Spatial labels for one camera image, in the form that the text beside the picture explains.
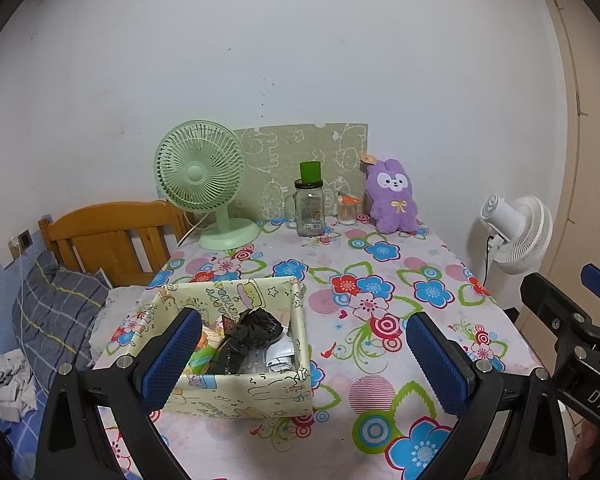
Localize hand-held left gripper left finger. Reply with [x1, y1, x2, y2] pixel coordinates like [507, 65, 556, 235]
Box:
[37, 307, 202, 480]

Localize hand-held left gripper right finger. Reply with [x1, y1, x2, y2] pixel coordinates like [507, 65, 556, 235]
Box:
[406, 312, 571, 480]

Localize green tissue pack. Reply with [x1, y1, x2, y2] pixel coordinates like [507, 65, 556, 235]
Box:
[187, 317, 231, 373]

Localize black plastic bag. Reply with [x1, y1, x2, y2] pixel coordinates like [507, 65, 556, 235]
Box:
[207, 308, 287, 376]

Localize clear plastic packet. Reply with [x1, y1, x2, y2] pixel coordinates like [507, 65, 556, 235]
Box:
[240, 352, 271, 376]

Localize yellow fabric storage box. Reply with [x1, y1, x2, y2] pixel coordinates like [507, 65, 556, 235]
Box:
[150, 276, 314, 417]

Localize white cloth roll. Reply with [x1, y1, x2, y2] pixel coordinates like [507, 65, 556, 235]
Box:
[266, 337, 297, 373]

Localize person's right hand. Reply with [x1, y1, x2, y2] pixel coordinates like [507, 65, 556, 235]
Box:
[574, 420, 600, 472]

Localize white bedding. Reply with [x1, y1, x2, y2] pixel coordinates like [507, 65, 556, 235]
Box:
[90, 270, 153, 356]

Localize white standing fan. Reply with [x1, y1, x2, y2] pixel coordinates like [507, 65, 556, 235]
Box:
[481, 195, 553, 286]

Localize floral tablecloth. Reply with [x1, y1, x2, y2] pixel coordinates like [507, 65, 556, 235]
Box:
[92, 217, 551, 480]

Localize grey plaid pillow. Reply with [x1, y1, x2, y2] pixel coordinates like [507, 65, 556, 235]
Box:
[12, 250, 111, 391]

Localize beige wooden door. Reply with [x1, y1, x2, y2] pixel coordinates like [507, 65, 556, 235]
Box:
[530, 0, 600, 281]

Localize crumpled white cloth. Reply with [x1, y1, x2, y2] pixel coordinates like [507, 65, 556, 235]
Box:
[0, 350, 38, 421]

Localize purple plush bunny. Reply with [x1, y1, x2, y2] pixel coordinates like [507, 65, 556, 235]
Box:
[360, 152, 421, 234]

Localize blue checked bedsheet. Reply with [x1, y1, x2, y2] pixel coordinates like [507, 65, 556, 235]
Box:
[0, 255, 106, 480]

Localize small cotton swab jar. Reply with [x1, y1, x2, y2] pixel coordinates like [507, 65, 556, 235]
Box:
[336, 195, 358, 226]

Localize green desk fan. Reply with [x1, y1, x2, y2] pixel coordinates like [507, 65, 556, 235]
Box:
[154, 120, 261, 251]

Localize glass jar mug green lid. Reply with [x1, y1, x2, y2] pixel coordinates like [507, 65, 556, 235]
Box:
[285, 161, 326, 237]

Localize green patterned board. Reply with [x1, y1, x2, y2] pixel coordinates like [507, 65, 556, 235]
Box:
[232, 121, 370, 221]

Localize black fan cable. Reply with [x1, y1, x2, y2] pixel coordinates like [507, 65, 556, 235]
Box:
[482, 232, 494, 286]

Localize white desk fan cable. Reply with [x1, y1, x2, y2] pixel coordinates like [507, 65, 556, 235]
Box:
[177, 212, 213, 248]

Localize white charging cable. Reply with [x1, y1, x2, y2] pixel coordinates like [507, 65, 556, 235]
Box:
[9, 241, 38, 386]

